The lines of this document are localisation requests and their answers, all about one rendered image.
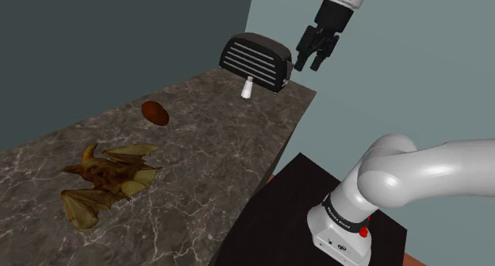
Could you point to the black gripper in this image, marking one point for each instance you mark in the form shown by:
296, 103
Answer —
331, 16

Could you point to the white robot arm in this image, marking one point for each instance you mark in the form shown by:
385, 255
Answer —
410, 176

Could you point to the black toaster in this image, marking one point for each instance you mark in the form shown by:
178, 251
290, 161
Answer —
255, 60

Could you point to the white salt shaker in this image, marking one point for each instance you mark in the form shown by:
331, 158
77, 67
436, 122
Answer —
247, 88

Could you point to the black robot stand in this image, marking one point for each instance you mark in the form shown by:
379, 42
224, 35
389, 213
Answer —
278, 215

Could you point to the brown bat figure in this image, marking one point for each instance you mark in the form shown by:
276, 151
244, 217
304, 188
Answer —
110, 180

